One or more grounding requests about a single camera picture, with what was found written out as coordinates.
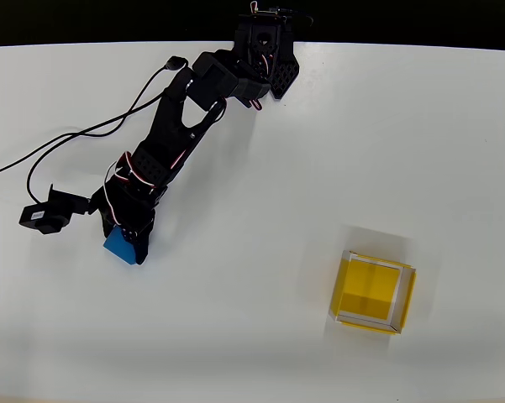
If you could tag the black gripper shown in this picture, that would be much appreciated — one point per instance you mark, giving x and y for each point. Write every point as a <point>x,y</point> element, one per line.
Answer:
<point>139,236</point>

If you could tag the blue cube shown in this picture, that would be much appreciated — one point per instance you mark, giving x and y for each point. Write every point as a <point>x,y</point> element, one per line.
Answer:
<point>118,247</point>

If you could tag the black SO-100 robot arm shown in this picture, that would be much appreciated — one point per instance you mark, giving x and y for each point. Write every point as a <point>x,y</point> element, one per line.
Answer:
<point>172,126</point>

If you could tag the yellow open box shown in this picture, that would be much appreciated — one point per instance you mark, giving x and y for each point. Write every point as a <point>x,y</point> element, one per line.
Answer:
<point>371,291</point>

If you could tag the black gripper-mounted camera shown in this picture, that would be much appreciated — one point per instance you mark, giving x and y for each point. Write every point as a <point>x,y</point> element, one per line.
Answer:
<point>50,214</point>

